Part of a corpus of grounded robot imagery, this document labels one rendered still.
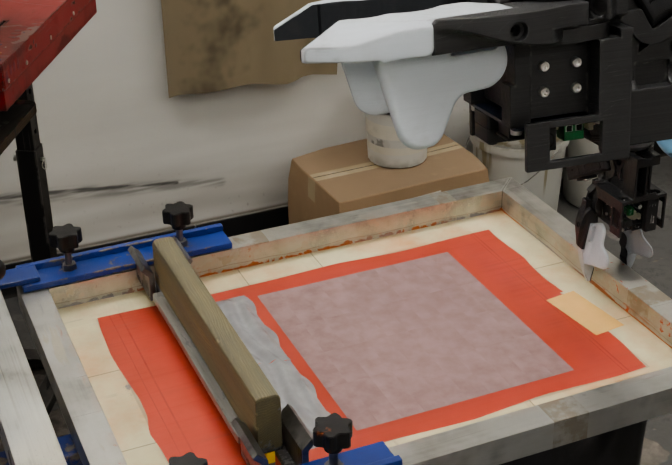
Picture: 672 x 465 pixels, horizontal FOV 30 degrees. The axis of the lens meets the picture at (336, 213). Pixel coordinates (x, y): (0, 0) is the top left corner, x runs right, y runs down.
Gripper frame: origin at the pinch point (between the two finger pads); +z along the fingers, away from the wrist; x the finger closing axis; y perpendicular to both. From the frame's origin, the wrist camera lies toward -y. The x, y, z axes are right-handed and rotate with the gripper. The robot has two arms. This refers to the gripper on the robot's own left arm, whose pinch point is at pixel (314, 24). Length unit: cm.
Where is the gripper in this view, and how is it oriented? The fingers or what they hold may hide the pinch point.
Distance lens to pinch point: 56.3
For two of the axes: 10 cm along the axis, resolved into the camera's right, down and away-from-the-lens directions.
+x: -2.8, -3.1, 9.1
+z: -9.6, 1.5, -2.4
